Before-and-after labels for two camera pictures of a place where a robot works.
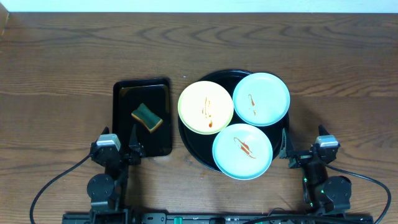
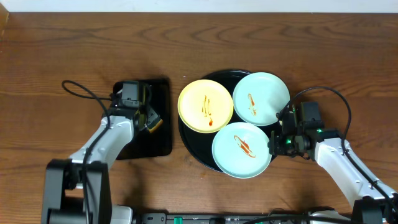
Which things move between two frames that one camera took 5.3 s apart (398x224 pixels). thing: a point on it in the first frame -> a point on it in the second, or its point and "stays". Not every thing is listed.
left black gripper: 123,157 -> 148,117
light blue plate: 261,99 stays
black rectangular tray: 145,103 stays
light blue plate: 242,151 stays
